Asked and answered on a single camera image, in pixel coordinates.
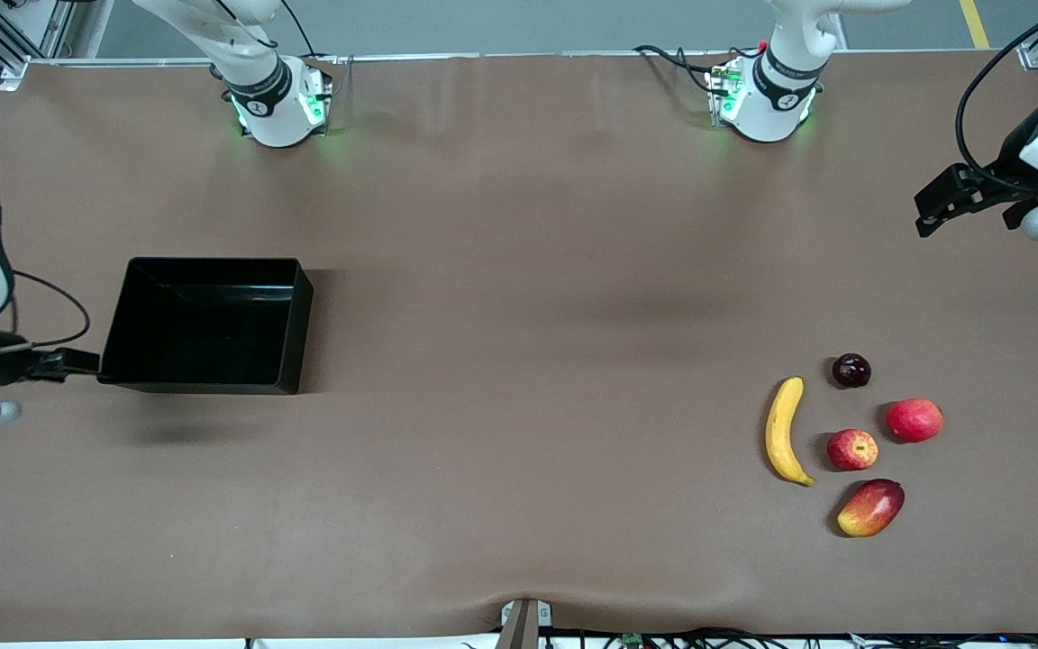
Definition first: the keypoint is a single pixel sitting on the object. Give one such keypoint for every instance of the black plastic box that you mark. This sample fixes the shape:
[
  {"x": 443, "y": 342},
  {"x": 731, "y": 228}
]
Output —
[{"x": 204, "y": 333}]

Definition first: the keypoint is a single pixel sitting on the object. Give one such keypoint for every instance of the red yellow mango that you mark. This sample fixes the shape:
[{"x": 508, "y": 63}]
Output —
[{"x": 870, "y": 508}]

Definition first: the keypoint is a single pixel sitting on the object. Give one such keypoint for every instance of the yellow banana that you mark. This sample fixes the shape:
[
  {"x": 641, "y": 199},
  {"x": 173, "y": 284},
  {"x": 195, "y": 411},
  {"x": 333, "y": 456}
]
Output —
[{"x": 780, "y": 433}]

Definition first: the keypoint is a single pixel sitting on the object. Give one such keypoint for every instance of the red round apple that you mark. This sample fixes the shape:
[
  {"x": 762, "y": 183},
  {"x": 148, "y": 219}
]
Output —
[{"x": 915, "y": 420}]

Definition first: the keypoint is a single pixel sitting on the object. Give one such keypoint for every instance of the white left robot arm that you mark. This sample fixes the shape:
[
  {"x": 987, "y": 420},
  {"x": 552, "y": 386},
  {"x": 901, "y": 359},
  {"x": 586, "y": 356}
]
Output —
[{"x": 771, "y": 108}]

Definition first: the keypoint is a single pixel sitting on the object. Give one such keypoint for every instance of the dark purple plum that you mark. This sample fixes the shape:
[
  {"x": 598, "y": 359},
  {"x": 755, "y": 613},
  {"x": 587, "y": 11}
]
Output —
[{"x": 851, "y": 371}]

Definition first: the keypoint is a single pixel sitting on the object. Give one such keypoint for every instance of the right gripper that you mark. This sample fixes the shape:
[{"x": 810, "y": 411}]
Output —
[{"x": 5, "y": 365}]

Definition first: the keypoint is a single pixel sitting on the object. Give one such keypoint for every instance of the silver table edge strip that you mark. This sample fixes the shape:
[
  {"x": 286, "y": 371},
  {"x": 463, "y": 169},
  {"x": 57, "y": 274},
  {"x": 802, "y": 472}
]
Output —
[{"x": 528, "y": 56}]

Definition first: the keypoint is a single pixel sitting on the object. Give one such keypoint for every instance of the brown mounting bar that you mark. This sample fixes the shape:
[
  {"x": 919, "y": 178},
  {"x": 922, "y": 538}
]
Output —
[{"x": 519, "y": 631}]

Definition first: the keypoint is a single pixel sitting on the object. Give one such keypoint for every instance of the grey metal clamp bracket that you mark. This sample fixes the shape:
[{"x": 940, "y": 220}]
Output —
[{"x": 544, "y": 615}]

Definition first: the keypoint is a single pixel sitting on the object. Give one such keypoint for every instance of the small red yellow apple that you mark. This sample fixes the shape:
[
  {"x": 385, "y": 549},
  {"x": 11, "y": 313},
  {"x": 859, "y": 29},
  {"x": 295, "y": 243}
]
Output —
[{"x": 852, "y": 450}]

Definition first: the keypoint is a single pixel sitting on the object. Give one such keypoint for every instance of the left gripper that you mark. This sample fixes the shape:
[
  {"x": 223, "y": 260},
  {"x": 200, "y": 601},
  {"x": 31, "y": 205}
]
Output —
[{"x": 1011, "y": 160}]

